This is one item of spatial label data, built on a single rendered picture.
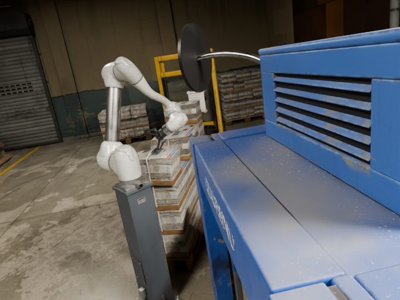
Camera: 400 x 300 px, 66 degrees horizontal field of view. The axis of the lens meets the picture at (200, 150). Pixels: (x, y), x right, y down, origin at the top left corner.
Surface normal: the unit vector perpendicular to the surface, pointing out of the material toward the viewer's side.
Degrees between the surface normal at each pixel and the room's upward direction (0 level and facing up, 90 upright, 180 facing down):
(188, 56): 90
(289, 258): 0
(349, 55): 90
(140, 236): 90
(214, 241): 90
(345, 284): 0
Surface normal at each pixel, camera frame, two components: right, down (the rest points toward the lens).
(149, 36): 0.15, 0.26
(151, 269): 0.65, 0.12
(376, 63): -0.98, 0.18
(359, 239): -0.14, -0.95
